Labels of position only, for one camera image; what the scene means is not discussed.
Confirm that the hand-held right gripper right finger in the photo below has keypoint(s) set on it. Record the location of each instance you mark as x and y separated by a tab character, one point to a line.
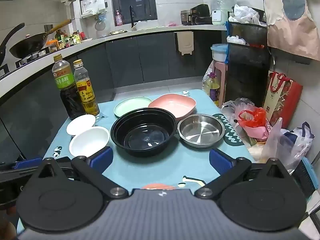
220	160

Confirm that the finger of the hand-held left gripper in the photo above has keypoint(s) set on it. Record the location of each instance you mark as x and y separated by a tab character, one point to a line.
27	163

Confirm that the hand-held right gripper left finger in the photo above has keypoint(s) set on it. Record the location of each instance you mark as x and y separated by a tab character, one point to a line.
102	158

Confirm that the white bowl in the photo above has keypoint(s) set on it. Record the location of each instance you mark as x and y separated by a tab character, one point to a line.
87	141

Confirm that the stainless steel bowl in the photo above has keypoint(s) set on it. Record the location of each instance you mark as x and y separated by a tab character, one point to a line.
200	130

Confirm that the small white plate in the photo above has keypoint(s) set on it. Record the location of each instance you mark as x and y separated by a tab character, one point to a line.
80	125

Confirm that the black plastic bowl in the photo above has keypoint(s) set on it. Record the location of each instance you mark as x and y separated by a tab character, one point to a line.
142	135

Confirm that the green plate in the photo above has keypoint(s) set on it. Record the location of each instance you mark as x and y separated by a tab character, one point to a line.
130	105

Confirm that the person's left hand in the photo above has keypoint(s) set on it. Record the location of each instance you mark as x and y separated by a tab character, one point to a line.
6	226

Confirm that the pink plastic bag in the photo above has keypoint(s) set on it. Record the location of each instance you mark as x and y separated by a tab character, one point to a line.
260	133

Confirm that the red plastic bag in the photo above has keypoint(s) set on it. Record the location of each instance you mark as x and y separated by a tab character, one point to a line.
252	116

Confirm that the yellow cooking wine bottle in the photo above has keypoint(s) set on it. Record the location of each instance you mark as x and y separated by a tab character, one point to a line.
87	100

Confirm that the clear plastic bag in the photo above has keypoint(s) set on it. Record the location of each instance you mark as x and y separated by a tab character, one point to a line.
285	145

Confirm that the dark sauce bottle green label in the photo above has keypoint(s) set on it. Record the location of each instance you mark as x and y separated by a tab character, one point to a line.
70	100

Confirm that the large cooking oil bottle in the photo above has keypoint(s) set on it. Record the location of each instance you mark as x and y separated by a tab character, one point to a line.
211	87

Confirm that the blue and black brush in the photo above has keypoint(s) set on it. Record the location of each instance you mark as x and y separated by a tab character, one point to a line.
306	175

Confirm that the red gift bag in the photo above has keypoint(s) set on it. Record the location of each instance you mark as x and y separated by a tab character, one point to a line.
282	97

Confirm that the pink stool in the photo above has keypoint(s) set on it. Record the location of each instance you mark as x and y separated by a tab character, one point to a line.
221	67

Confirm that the black mesh rack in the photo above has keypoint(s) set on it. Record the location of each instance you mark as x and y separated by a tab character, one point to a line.
247	67

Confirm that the gas stove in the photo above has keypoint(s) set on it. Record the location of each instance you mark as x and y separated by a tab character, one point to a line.
30	58

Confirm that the white container with blue lid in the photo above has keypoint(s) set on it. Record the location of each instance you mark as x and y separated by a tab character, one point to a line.
218	52

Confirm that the dark kitchen cabinets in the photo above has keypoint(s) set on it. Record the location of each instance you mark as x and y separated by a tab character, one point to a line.
150	57

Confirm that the small white plastic bag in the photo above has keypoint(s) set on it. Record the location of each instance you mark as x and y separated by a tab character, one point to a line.
235	40

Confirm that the beige hanging bin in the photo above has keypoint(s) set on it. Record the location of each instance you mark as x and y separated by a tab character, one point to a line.
184	42

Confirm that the row of condiment bottles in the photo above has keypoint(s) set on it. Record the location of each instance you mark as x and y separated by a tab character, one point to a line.
65	40

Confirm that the black frying pan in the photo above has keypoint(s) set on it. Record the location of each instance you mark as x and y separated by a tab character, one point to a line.
10	36

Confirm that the hanging strainer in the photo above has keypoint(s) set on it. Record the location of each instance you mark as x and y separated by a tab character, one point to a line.
100	25

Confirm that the pink soap bottle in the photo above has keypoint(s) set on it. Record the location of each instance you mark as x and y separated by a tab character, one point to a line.
118	18

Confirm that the black faucet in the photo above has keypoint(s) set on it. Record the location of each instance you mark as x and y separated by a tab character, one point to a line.
132	17

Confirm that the silver rice cooker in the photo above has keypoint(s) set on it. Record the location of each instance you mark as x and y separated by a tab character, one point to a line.
185	17

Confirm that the black air fryer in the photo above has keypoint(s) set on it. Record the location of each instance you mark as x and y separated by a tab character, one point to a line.
201	13

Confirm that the large white plastic bag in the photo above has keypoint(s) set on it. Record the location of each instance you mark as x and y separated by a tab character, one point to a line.
243	13

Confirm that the white appliance with plastic cover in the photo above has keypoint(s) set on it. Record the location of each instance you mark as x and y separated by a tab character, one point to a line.
222	2

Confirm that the dark window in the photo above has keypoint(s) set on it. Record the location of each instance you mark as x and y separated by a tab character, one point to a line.
135	2

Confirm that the hanging apron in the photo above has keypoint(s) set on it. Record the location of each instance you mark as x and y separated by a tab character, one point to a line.
292	17

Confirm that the white wall-mounted rack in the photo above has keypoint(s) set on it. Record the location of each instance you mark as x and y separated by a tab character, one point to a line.
91	5

